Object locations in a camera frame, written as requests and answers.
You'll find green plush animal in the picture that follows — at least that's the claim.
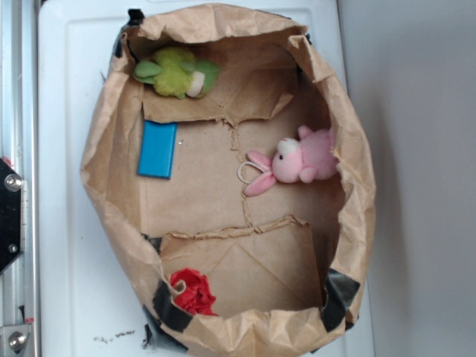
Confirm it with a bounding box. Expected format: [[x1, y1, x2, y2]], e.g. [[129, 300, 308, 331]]
[[133, 47, 220, 99]]

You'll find brown paper bag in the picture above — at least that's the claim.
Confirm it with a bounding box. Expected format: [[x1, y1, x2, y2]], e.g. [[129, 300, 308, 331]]
[[81, 4, 376, 356]]

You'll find pink plush bunny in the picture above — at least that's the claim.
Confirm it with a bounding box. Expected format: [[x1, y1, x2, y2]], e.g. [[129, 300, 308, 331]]
[[244, 125, 338, 196]]

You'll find blue rectangular block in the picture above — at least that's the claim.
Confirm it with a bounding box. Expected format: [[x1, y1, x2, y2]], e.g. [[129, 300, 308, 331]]
[[138, 120, 178, 179]]

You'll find red crumpled paper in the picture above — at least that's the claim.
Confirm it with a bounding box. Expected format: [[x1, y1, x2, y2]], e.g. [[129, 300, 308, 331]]
[[170, 268, 216, 316]]

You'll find white plastic tray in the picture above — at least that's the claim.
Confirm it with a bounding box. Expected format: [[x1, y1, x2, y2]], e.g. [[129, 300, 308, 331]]
[[36, 0, 376, 357]]

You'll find black mounting bracket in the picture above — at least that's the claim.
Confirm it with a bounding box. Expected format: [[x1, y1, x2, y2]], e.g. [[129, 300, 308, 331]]
[[0, 158, 24, 274]]

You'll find aluminium frame rail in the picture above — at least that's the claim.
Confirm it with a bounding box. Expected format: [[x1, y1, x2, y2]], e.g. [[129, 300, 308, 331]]
[[1, 1, 42, 356]]

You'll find silver corner bracket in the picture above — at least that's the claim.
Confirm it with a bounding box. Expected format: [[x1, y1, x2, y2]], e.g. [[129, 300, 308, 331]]
[[0, 324, 34, 357]]

